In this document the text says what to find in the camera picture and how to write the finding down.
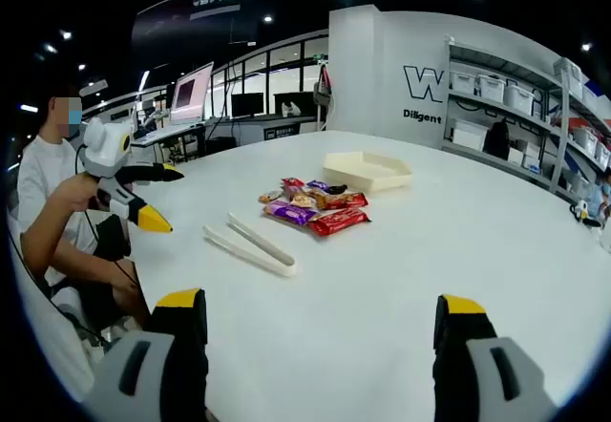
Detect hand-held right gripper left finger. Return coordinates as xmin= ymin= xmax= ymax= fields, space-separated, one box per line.
xmin=83 ymin=287 xmax=210 ymax=422

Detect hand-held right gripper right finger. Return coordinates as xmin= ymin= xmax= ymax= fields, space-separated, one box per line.
xmin=432 ymin=293 xmax=559 ymax=422

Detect cream plastic food tongs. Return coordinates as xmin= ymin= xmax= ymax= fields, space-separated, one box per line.
xmin=202 ymin=211 xmax=298 ymax=279

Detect pile of snack food packets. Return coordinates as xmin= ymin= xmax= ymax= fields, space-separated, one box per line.
xmin=258 ymin=177 xmax=372 ymax=238

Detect cream hexagonal container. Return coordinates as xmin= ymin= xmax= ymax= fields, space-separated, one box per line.
xmin=322 ymin=150 xmax=414 ymax=190

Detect person's left hand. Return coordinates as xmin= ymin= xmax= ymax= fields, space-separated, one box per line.
xmin=56 ymin=173 xmax=104 ymax=214

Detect white tilted desk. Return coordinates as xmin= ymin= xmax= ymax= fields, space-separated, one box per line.
xmin=129 ymin=119 xmax=207 ymax=150

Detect black box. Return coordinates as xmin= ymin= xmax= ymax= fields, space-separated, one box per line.
xmin=204 ymin=136 xmax=238 ymax=157

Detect large white framed screen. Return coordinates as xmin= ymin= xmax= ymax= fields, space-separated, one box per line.
xmin=169 ymin=61 xmax=216 ymax=123

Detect black computer monitor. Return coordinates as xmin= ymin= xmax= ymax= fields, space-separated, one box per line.
xmin=230 ymin=92 xmax=265 ymax=119

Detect grey counter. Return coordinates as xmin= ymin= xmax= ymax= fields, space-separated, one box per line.
xmin=204 ymin=114 xmax=320 ymax=155

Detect black hanging banner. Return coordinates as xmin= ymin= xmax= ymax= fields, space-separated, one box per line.
xmin=131 ymin=0 xmax=264 ymax=68

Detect black framed glass partition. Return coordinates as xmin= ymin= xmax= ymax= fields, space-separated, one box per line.
xmin=209 ymin=29 xmax=330 ymax=118

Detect stack of small white cartons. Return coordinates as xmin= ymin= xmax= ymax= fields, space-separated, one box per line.
xmin=507 ymin=140 xmax=541 ymax=171

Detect black bag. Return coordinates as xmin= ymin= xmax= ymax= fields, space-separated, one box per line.
xmin=482 ymin=119 xmax=512 ymax=161

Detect white cardboard box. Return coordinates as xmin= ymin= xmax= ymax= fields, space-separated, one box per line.
xmin=450 ymin=118 xmax=489 ymax=152

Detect grey metal shelving rack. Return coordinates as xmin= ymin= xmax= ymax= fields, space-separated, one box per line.
xmin=441 ymin=34 xmax=611 ymax=206

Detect row of white storage bins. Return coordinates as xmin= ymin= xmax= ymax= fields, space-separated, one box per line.
xmin=570 ymin=124 xmax=611 ymax=171

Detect white lidded storage bin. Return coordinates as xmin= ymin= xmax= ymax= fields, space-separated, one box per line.
xmin=503 ymin=82 xmax=536 ymax=116
xmin=477 ymin=74 xmax=507 ymax=104
xmin=451 ymin=71 xmax=479 ymax=97

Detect translucent storage crate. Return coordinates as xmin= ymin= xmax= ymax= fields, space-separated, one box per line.
xmin=552 ymin=57 xmax=584 ymax=83

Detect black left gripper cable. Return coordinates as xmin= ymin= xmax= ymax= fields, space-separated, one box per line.
xmin=74 ymin=144 xmax=140 ymax=299

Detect grey bag with red strap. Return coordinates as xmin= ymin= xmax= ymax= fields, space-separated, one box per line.
xmin=312 ymin=58 xmax=335 ymax=108

